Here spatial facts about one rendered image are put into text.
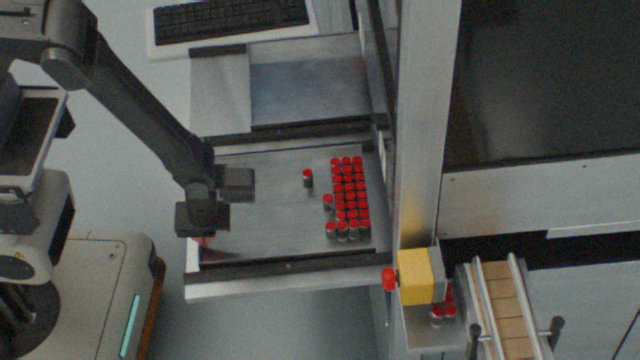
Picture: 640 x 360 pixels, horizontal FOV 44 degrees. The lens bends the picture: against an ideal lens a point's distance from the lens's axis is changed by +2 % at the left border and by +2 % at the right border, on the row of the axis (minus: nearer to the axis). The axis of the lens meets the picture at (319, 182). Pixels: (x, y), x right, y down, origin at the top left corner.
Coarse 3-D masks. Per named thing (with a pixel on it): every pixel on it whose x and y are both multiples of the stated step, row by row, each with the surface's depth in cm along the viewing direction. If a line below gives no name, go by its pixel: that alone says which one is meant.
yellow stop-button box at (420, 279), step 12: (396, 252) 135; (408, 252) 134; (420, 252) 134; (432, 252) 134; (396, 264) 136; (408, 264) 133; (420, 264) 133; (432, 264) 133; (408, 276) 131; (420, 276) 131; (432, 276) 131; (408, 288) 131; (420, 288) 132; (432, 288) 132; (408, 300) 135; (420, 300) 135; (432, 300) 136
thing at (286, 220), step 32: (224, 160) 165; (256, 160) 166; (288, 160) 167; (320, 160) 167; (352, 160) 166; (256, 192) 163; (288, 192) 162; (320, 192) 162; (256, 224) 158; (288, 224) 157; (320, 224) 157; (224, 256) 154; (256, 256) 149; (288, 256) 149; (320, 256) 150
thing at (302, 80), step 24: (264, 48) 187; (288, 48) 187; (312, 48) 188; (336, 48) 188; (360, 48) 187; (264, 72) 184; (288, 72) 184; (312, 72) 183; (336, 72) 183; (360, 72) 182; (264, 96) 179; (288, 96) 179; (312, 96) 179; (336, 96) 178; (360, 96) 178; (264, 120) 175; (288, 120) 170; (312, 120) 170; (336, 120) 171; (360, 120) 171
